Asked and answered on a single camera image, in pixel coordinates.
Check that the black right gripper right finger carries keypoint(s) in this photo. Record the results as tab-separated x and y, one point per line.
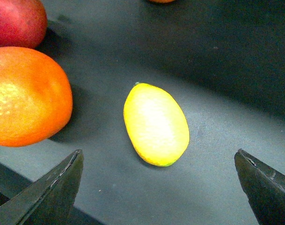
264	187

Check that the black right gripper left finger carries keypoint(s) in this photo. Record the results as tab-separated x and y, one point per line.
49	200

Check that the yellow lemon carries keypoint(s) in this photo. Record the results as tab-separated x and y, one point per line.
156	125

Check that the black fruit shelf tray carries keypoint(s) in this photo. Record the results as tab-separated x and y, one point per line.
224	63

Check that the orange mango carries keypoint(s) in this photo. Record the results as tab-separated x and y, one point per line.
35	97

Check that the large orange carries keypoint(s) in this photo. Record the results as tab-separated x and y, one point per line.
162	1

